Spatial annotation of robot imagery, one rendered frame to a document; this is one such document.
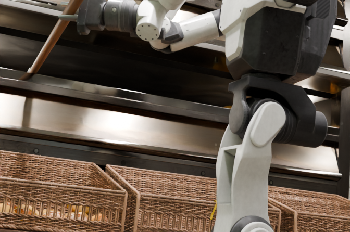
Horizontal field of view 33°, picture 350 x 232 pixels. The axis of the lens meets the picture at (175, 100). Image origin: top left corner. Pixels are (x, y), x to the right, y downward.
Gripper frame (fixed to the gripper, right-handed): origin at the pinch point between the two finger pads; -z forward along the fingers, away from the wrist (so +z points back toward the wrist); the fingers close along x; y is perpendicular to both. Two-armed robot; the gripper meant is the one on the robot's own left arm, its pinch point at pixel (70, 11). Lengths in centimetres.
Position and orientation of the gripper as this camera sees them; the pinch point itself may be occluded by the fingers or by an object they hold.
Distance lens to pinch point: 171.1
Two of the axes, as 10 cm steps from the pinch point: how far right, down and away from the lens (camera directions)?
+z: 9.8, 1.0, -1.4
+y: 1.2, 2.0, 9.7
